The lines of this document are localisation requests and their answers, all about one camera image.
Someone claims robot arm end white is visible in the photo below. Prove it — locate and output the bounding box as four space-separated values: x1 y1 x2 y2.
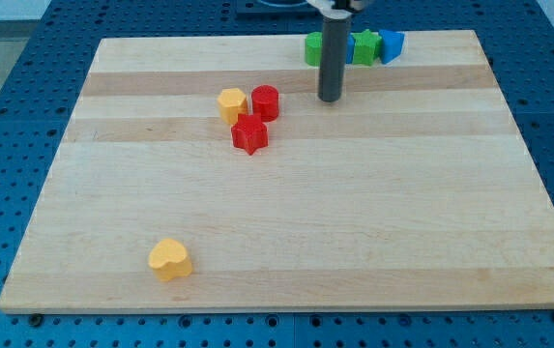
306 0 374 20

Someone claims red star block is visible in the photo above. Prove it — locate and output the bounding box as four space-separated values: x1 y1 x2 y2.
231 114 269 156

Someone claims yellow hexagon block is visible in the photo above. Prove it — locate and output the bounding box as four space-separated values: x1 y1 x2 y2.
217 88 248 126

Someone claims green star block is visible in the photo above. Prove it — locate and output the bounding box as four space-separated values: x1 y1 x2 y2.
352 29 382 66

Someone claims red cylinder block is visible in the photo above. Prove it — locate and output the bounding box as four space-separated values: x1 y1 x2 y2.
251 85 279 122

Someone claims wooden board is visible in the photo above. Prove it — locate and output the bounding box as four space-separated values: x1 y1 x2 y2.
0 30 554 314

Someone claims green cylinder block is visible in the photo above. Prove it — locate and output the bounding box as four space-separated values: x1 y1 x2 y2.
305 32 322 67

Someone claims yellow heart block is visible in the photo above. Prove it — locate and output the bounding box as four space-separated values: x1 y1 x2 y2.
148 238 193 282

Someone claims blue cube block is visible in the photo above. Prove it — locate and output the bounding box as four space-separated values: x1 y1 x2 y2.
346 34 356 64

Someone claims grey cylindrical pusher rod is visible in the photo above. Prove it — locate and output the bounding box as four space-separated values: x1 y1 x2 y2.
317 15 351 102

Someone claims blue triangle block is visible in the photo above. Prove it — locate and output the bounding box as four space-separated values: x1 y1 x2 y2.
378 29 405 64

